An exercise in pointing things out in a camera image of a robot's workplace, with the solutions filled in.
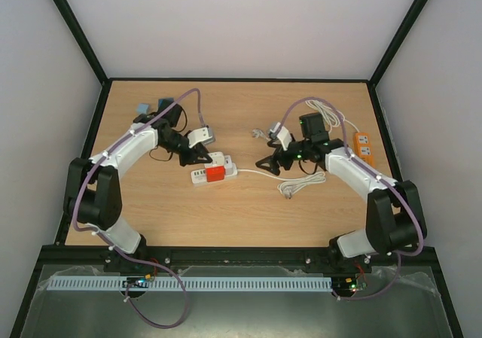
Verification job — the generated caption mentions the white cube adapter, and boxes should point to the white cube adapter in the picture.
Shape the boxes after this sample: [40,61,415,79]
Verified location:
[205,151,225,168]

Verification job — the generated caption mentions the white power strip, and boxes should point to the white power strip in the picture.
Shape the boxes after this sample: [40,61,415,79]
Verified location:
[191,163,238,187]

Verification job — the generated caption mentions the red cube socket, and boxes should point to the red cube socket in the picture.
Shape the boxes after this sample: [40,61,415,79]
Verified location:
[205,166,225,183]

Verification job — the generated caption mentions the small white usb charger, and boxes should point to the small white usb charger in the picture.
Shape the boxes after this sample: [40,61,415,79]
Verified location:
[224,155,233,175]

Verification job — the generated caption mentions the dark blue cube socket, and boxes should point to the dark blue cube socket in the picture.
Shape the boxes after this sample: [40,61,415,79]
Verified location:
[157,97,174,112]

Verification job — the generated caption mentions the light blue usb charger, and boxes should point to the light blue usb charger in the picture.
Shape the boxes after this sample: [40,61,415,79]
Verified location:
[136,103,151,114]

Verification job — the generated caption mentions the orange power strip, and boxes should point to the orange power strip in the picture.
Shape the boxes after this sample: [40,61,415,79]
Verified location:
[353,132,376,167]

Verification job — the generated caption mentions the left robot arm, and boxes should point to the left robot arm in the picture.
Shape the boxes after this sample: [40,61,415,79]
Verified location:
[63,102,215,260]

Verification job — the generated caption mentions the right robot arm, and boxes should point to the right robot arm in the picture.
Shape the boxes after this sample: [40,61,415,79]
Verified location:
[255,113,427,272]

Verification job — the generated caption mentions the white cable of orange strip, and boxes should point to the white cable of orange strip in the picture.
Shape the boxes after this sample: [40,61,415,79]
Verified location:
[249,96,363,143]

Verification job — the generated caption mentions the light blue cable duct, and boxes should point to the light blue cable duct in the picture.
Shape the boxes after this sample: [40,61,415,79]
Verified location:
[47,276,332,292]

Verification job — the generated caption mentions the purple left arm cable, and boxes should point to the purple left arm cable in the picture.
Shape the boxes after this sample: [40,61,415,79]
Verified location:
[71,87,206,329]

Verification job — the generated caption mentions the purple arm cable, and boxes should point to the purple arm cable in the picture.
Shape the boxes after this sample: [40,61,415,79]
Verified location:
[276,96,425,302]
[71,87,206,329]

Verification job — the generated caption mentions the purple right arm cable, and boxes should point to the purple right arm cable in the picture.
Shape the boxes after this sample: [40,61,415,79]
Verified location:
[276,96,425,302]

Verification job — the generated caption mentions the black mounting rail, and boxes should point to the black mounting rail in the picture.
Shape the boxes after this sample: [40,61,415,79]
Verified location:
[37,245,438,275]

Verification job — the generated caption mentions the black cage frame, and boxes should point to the black cage frame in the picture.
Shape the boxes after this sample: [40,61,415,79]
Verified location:
[7,0,465,338]

